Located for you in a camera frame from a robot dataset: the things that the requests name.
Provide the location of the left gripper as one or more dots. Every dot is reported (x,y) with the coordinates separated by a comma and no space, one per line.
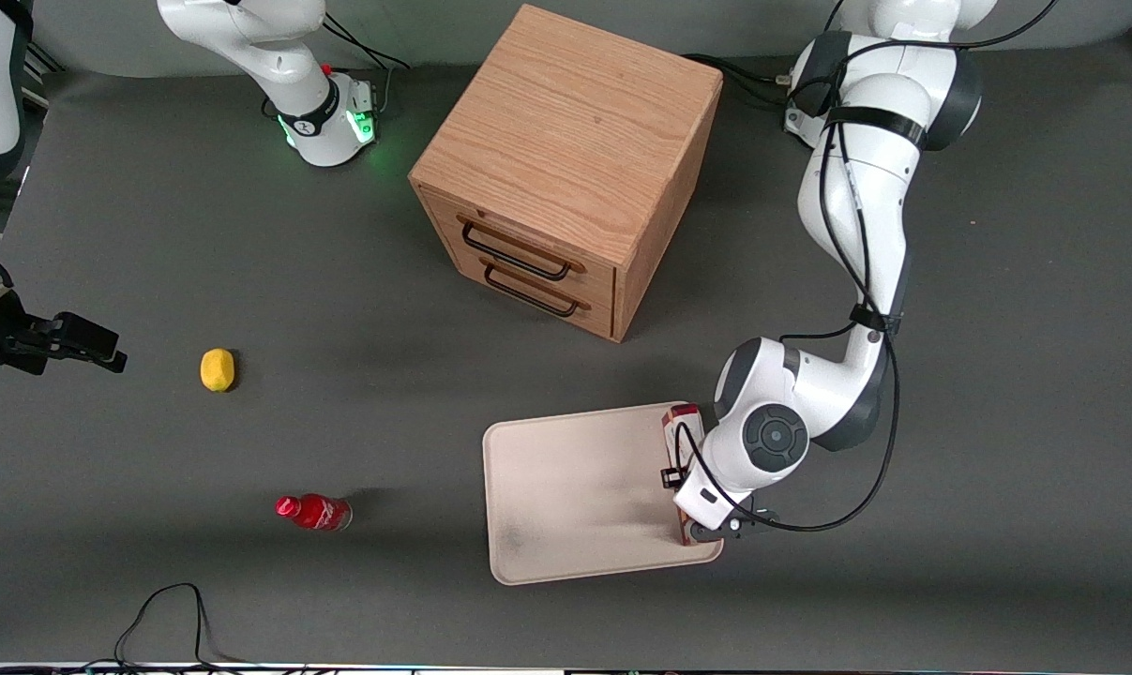
(668,477)

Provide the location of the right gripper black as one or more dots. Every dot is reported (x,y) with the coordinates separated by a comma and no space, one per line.
(1,333)

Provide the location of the red cookie box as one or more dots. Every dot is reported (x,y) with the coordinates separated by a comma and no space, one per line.
(683,422)

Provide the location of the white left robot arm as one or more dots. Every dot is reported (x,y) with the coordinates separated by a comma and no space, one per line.
(856,187)

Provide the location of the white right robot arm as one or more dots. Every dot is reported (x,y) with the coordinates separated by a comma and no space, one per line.
(275,66)

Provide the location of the beige plastic tray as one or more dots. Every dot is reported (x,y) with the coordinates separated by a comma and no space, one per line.
(575,497)

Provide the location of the yellow lemon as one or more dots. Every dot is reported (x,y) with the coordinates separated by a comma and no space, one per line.
(217,370)

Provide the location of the red cola bottle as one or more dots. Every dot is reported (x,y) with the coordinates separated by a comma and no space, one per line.
(314,513)

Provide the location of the wooden drawer cabinet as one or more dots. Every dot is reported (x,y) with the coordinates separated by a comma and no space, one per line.
(575,141)

